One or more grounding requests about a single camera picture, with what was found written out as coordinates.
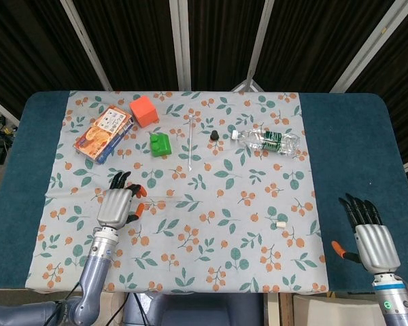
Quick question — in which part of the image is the blue carpet table cover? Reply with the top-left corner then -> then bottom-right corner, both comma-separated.
0,90 -> 408,295

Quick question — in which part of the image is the cable and equipment bundle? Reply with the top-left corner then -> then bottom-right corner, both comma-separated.
0,115 -> 18,164

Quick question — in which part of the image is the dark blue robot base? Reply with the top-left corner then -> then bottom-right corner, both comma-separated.
124,291 -> 265,326

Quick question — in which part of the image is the black cable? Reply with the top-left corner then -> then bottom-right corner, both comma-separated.
107,293 -> 131,325
133,293 -> 146,326

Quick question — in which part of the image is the grey metal stand foot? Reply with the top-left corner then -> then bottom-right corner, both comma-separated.
231,78 -> 265,92

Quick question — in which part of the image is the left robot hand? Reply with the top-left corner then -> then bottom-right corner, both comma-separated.
97,171 -> 148,229

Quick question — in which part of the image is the white metal frame post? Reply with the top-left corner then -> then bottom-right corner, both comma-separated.
245,0 -> 276,84
329,0 -> 408,93
59,0 -> 114,92
169,0 -> 192,92

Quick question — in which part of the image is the beige cardboard box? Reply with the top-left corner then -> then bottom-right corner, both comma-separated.
292,293 -> 384,326

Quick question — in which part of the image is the clear glass rod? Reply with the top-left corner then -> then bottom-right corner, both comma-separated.
187,114 -> 194,172

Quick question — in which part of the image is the orange cube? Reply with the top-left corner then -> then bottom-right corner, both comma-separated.
129,95 -> 160,128

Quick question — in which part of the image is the black curtain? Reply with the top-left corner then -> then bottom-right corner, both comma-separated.
0,0 -> 408,164

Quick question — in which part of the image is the green toy block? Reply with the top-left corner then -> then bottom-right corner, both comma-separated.
149,132 -> 173,158

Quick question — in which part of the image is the clear plastic water bottle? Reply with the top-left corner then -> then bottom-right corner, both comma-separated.
231,128 -> 301,157

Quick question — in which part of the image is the orange biscuit box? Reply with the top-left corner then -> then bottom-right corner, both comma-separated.
73,105 -> 135,165

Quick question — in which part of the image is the clear glass test tube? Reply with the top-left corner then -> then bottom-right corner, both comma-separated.
137,196 -> 199,207

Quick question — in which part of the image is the brown cardboard box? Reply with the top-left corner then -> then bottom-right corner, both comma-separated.
88,291 -> 127,326

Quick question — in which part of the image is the floral tablecloth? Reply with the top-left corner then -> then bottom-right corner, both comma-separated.
24,90 -> 329,295

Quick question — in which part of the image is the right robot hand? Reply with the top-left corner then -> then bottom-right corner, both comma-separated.
331,192 -> 401,274

